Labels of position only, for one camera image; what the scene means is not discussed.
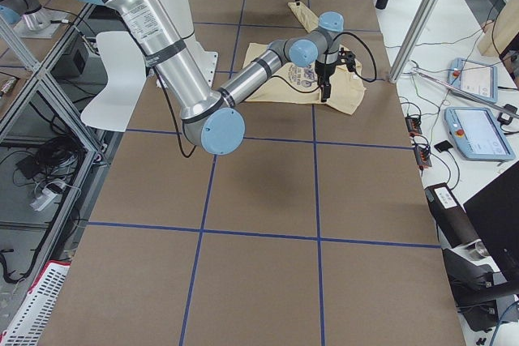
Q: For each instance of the cream long-sleeve graphic shirt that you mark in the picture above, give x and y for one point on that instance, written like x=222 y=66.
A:
x=298 y=85

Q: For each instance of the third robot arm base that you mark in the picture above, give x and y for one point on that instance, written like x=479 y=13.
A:
x=31 y=20

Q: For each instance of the far teach pendant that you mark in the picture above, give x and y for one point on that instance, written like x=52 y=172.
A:
x=475 y=78

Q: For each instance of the teach pendant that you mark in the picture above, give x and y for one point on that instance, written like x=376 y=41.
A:
x=475 y=78
x=477 y=134

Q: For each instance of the near teach pendant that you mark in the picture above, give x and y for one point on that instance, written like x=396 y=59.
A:
x=477 y=134

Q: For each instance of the wooden board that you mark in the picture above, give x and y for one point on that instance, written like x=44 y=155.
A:
x=499 y=34

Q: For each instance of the black cylinder roll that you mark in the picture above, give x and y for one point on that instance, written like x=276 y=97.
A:
x=454 y=223

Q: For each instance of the black monitor stand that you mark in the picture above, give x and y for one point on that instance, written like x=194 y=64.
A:
x=481 y=294

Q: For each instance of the white power strip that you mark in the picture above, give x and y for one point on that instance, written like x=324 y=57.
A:
x=48 y=194

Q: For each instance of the white plastic basket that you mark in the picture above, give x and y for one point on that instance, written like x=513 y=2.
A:
x=33 y=315

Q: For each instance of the aluminium frame post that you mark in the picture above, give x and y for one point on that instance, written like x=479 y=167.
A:
x=411 y=38

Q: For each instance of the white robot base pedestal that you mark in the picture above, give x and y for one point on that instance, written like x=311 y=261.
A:
x=190 y=30

